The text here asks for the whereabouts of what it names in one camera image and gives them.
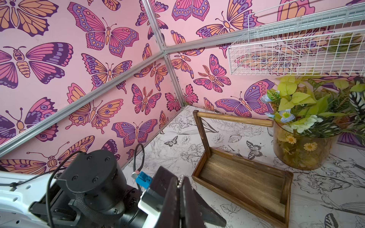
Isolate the artificial plant in gold pot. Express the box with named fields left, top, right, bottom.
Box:
left=260, top=75, right=365, bottom=170

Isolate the white wire wall basket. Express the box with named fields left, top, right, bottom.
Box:
left=228, top=1, right=365, bottom=77

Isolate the wooden jewelry display stand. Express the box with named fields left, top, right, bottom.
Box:
left=192, top=110, right=293, bottom=228

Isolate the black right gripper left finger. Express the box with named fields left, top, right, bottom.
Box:
left=155, top=177, right=180, bottom=228

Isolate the small succulent in basket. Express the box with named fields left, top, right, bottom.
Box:
left=322, top=33, right=365, bottom=56

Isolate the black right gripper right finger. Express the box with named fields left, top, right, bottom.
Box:
left=179, top=176, right=206, bottom=228

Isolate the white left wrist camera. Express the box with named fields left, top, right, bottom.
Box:
left=132, top=166, right=179, bottom=228

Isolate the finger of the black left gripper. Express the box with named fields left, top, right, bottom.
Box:
left=194, top=191, right=227, bottom=228

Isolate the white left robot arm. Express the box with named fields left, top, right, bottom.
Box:
left=1, top=150, right=227, bottom=228

